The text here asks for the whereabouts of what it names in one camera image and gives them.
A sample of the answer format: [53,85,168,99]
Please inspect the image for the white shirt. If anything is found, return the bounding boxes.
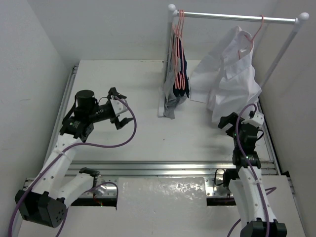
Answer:
[190,26,262,122]

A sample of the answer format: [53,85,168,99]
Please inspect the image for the pink wire hanger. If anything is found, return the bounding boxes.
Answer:
[238,15,264,59]

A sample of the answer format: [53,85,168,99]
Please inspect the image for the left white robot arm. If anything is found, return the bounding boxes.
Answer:
[14,87,136,228]

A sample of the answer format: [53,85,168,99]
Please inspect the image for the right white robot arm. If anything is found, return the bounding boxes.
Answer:
[218,111,287,237]

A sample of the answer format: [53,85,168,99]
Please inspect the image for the grey hanging garment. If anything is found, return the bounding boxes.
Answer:
[163,60,189,119]

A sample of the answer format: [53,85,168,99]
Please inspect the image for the dark blue hanging garment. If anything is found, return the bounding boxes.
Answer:
[171,37,190,97]

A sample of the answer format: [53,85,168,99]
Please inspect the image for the pink hangers on rack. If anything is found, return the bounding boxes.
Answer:
[172,9,186,91]

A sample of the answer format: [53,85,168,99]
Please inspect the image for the white clothes rack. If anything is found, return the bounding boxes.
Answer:
[158,4,309,117]

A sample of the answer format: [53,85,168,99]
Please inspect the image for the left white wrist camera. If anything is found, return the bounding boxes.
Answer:
[110,99,128,117]

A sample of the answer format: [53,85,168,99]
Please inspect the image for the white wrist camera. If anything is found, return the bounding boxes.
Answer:
[110,99,128,117]
[241,112,265,127]

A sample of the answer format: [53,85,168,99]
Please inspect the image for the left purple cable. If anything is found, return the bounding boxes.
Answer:
[7,97,138,237]

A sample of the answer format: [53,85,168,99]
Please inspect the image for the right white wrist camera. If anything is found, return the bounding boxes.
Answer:
[241,112,265,127]

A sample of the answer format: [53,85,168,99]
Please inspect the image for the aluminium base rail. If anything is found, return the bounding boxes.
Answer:
[21,160,292,198]

